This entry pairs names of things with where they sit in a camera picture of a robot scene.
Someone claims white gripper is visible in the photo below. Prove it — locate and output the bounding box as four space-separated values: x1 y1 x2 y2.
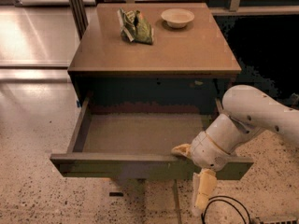
171 132 230 217

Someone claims drawer dark front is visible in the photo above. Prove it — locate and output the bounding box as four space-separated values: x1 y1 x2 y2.
50 96 255 182

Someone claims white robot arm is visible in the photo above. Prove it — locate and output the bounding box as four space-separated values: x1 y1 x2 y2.
171 85 299 216

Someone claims brown drawer cabinet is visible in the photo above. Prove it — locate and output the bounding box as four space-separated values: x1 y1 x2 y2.
68 3 241 114

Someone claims grey power strip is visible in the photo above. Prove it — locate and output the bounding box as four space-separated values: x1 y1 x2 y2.
251 216 298 224

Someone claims white ceramic bowl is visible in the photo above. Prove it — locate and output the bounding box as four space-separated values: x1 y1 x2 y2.
161 8 194 29

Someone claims green crumpled chip bag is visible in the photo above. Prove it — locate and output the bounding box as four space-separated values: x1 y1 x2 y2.
117 7 154 45

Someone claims black floor cable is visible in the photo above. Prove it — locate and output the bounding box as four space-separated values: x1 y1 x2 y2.
200 195 252 224

